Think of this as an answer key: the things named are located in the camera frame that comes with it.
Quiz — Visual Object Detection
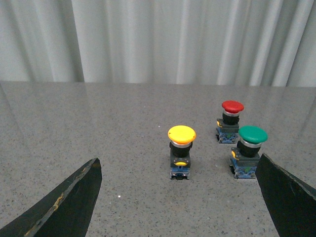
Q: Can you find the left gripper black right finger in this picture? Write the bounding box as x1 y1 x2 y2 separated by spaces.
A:
255 154 316 237

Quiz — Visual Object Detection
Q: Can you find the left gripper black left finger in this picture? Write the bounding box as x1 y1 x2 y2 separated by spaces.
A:
0 158 102 237

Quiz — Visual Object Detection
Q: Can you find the red mushroom push button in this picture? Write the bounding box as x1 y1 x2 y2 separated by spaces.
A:
216 100 244 144

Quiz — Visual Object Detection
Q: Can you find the white pleated curtain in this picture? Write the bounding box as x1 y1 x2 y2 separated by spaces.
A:
0 0 316 87

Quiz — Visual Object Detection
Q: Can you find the green mushroom push button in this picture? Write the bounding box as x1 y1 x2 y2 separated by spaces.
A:
230 125 268 179

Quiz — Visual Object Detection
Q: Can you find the yellow mushroom push button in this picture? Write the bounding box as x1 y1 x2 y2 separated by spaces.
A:
167 125 196 180

